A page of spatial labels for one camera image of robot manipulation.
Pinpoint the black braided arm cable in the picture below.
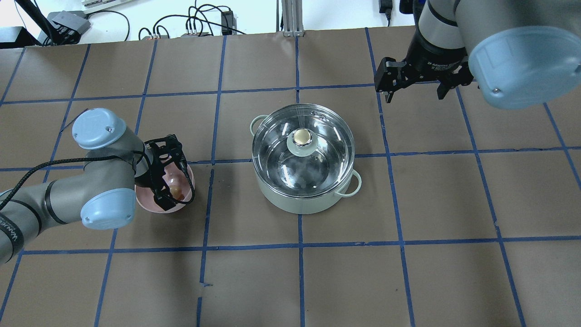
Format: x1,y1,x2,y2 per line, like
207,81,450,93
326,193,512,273
0,154,137,210

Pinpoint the aluminium frame post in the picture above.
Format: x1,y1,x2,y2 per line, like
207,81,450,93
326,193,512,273
279,0,305,37

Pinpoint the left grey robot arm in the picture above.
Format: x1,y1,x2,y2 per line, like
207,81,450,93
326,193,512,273
0,108,196,263

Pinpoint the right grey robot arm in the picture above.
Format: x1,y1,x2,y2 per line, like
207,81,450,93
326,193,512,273
374,0,581,109

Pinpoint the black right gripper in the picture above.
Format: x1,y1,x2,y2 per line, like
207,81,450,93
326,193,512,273
374,45,474,104

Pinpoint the pink ceramic bowl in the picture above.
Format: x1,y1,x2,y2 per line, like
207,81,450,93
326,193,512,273
135,163,196,214

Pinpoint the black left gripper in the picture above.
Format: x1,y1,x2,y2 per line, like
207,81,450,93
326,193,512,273
144,134,187,211

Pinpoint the glass pot lid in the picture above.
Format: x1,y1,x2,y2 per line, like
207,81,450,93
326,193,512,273
252,104,355,198

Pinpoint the grey box on stand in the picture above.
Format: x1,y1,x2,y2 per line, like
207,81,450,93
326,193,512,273
48,11,91,45

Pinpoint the brown egg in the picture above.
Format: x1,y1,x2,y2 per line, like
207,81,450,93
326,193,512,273
169,184,183,199

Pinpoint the black power adapter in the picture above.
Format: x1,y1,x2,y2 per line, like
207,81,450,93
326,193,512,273
221,10,235,35

